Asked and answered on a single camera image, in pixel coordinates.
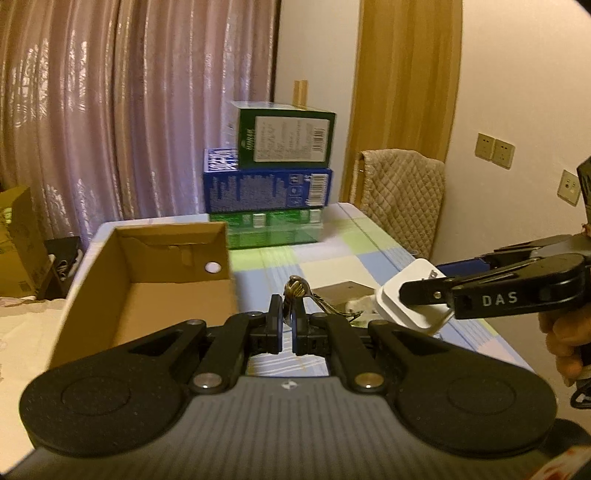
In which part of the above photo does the brown shipping carton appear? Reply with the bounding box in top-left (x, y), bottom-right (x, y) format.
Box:
top-left (0, 185), bottom-right (51, 299)

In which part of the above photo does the metal key ring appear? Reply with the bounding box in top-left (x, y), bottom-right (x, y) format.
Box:
top-left (283, 275), bottom-right (362, 325)

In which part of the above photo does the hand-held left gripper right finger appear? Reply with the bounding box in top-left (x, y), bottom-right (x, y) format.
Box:
top-left (292, 300), bottom-right (445, 394)

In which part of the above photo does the blue carton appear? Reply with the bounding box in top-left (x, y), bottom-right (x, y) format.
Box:
top-left (203, 148), bottom-right (334, 214)

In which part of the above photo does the cream embroidered blanket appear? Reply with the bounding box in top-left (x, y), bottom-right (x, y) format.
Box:
top-left (0, 295), bottom-right (77, 418)

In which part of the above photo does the person's printed garment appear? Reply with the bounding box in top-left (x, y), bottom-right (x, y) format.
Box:
top-left (531, 418), bottom-right (591, 480)

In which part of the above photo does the beige quilted chair cover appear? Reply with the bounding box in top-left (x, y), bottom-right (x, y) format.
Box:
top-left (358, 148), bottom-right (447, 260)

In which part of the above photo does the wooden chair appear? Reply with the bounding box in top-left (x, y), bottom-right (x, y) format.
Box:
top-left (348, 151), bottom-right (366, 205)

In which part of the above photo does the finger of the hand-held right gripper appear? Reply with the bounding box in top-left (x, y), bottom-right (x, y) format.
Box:
top-left (399, 253), bottom-right (591, 320)
top-left (436, 234), bottom-right (583, 278)

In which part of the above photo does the dark storage bin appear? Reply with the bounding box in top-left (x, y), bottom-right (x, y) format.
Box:
top-left (36, 236), bottom-right (86, 301)

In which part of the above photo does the small tan square box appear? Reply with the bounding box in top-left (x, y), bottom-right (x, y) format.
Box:
top-left (312, 280), bottom-right (380, 311)

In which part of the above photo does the pink sheer curtain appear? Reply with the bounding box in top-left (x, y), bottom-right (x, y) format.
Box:
top-left (0, 0), bottom-right (280, 237)

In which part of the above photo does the dark green carton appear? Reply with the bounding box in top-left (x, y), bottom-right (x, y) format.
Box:
top-left (227, 102), bottom-right (338, 169)

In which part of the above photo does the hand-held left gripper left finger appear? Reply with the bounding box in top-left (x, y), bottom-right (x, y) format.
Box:
top-left (128, 295), bottom-right (285, 394)

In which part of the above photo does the small white gadget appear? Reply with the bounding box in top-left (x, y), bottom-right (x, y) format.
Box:
top-left (345, 298), bottom-right (380, 321)

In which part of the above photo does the cardboard shoebox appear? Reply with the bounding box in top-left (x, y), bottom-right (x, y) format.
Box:
top-left (46, 222), bottom-right (238, 370)

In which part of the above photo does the bright green carton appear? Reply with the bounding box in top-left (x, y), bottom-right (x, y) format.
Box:
top-left (210, 208), bottom-right (324, 251)

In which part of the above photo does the beige wall socket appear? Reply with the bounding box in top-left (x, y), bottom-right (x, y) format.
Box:
top-left (492, 138), bottom-right (516, 169)
top-left (557, 169), bottom-right (582, 208)
top-left (475, 132), bottom-right (496, 162)

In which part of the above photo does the white charger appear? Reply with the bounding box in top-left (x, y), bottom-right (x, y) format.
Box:
top-left (375, 258), bottom-right (456, 336)

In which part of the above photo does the person's right hand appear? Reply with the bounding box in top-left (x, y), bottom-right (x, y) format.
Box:
top-left (539, 310), bottom-right (591, 389)

